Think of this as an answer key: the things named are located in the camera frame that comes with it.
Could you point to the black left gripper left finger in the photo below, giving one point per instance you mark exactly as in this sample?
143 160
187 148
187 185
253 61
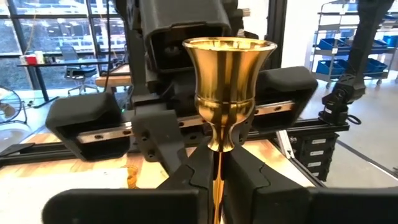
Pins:
186 193

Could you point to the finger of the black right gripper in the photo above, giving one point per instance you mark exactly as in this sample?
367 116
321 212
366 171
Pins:
245 130
155 133

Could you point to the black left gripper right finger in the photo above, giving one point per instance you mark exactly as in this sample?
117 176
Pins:
248 193

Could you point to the amber glass vase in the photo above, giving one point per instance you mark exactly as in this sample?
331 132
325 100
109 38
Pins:
132 177

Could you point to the short gold candlestick holder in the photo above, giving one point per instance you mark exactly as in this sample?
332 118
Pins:
224 77

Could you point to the black background robot arm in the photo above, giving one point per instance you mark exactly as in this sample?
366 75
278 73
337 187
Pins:
370 31

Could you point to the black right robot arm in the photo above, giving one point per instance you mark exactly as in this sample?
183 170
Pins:
174 15

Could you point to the black office chair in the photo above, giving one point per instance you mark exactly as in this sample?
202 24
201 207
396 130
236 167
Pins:
76 73

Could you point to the wooden background table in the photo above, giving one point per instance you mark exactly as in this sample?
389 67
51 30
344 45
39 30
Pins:
113 81

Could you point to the black office desk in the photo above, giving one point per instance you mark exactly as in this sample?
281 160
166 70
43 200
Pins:
62 63

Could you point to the white container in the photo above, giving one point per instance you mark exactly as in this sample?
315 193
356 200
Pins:
39 57

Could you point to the black drawer unit white labels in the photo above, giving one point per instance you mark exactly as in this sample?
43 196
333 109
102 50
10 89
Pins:
314 155

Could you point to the round floor fan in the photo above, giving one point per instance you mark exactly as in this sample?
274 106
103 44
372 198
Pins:
9 105

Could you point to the metal shelving cart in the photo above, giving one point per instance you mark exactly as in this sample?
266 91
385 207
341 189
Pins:
314 53

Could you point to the blue storage bin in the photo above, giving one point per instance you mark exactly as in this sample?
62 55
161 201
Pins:
374 65
392 40
329 44
329 67
378 44

